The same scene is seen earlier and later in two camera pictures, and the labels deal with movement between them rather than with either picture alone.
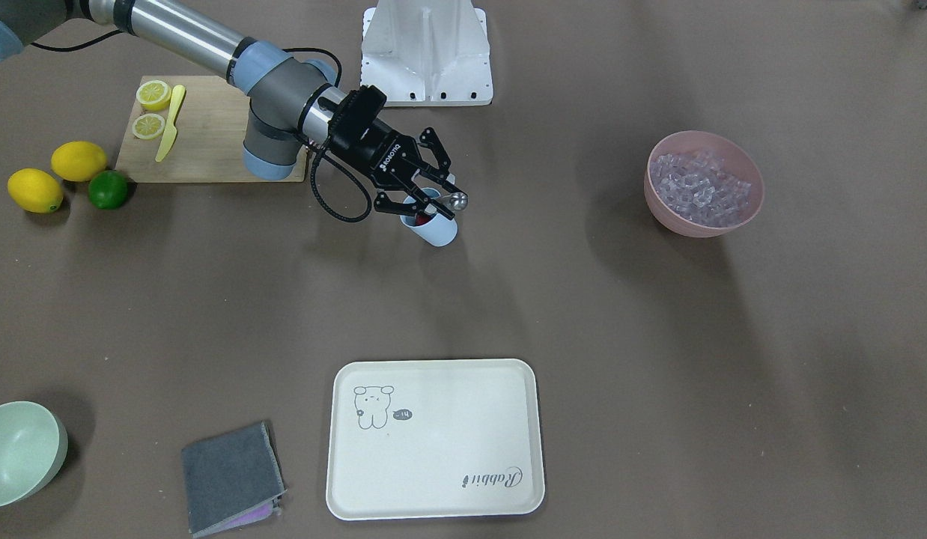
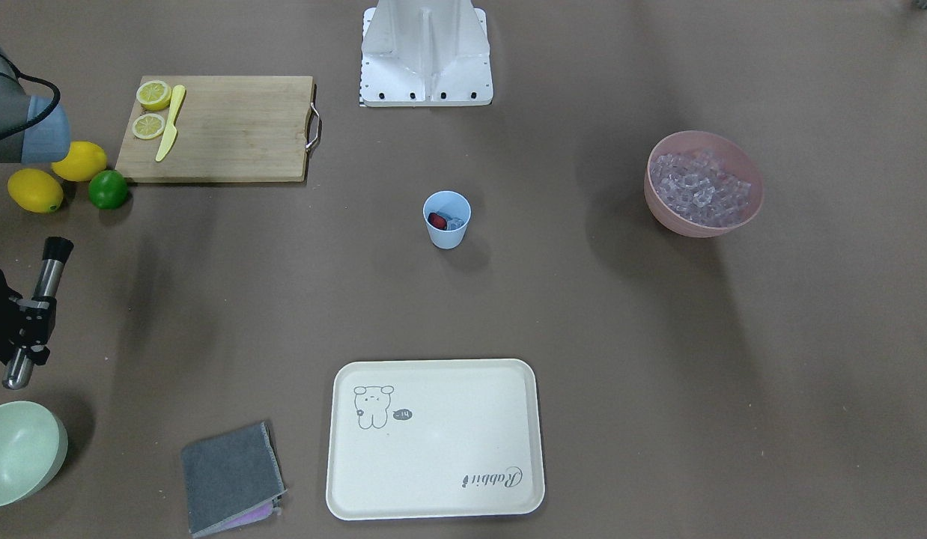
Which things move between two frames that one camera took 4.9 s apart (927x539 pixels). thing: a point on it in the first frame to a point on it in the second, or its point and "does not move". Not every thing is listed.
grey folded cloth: [232, 479] does not move
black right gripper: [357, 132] to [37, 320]
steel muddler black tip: [456, 201] to [55, 250]
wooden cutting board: [207, 143] does not move
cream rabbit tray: [434, 439] does not move
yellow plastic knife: [170, 132] does not move
